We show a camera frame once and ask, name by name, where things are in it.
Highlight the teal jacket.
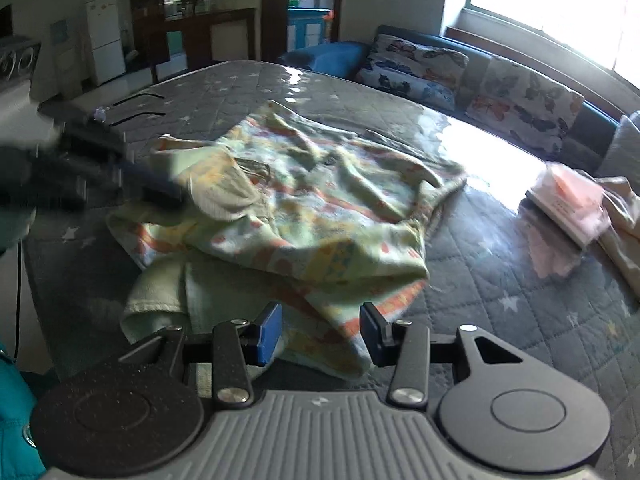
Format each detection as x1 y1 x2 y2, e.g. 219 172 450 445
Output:
0 342 47 480

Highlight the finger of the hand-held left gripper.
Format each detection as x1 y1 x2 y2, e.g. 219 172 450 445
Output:
75 157 186 209
61 122 129 162

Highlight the blue cabinet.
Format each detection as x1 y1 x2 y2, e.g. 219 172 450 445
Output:
287 7 334 55

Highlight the blue sofa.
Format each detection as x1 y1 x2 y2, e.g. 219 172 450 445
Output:
277 25 640 176

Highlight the appliance with round dials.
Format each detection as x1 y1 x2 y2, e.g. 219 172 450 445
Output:
0 35 43 111

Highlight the white water dispenser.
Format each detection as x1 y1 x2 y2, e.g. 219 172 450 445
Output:
50 19 85 97

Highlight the butterfly print cushion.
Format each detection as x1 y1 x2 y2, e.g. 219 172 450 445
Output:
356 34 470 113
464 55 586 158

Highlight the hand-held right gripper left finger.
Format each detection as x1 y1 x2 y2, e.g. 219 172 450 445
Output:
117 302 284 408

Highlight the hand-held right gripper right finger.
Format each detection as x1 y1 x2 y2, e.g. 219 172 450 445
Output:
360 302 526 408

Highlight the window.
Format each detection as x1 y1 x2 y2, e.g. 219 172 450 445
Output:
462 0 640 80

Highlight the white fridge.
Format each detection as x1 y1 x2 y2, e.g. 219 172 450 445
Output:
84 0 127 87

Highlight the black strap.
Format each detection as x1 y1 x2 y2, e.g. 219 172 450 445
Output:
112 91 166 108
107 110 168 127

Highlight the dark wooden cabinet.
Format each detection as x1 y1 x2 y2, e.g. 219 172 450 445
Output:
127 0 258 77

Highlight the black cable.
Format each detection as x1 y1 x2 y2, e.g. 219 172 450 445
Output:
12 240 26 361

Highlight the beige cloth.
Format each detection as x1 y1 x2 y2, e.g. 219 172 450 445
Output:
594 176 640 303

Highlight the grey cushion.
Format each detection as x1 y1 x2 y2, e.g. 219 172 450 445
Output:
597 110 640 181

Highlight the white plastic bag bundle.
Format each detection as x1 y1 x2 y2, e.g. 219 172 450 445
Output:
520 162 610 252

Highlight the green patterned garment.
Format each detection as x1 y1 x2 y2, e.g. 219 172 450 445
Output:
107 100 468 396

